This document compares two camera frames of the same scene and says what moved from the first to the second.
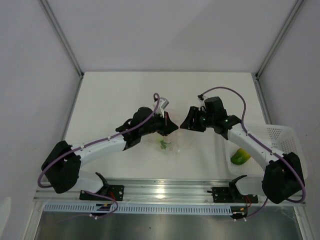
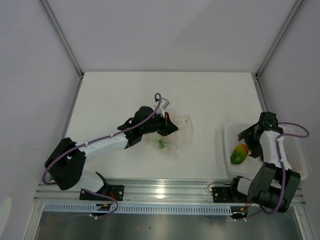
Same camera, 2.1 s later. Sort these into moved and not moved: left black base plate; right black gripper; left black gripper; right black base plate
Moved: right black gripper
Not moved: left black gripper; left black base plate; right black base plate
